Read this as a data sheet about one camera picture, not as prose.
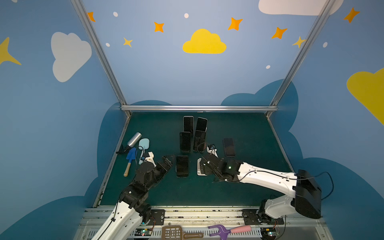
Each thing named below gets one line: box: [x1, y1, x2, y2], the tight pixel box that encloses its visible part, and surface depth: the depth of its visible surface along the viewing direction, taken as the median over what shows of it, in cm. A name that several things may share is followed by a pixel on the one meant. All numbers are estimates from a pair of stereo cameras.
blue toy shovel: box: [123, 147, 137, 177], surface depth 98 cm
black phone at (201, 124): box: [196, 117, 208, 132], surface depth 103 cm
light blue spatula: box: [138, 138, 150, 165], surface depth 104 cm
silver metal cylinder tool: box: [116, 132, 142, 154], surface depth 103 cm
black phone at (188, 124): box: [183, 115, 194, 135], surface depth 106 cm
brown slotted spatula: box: [161, 225, 204, 240], surface depth 72 cm
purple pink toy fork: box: [208, 224, 252, 240], surface depth 72 cm
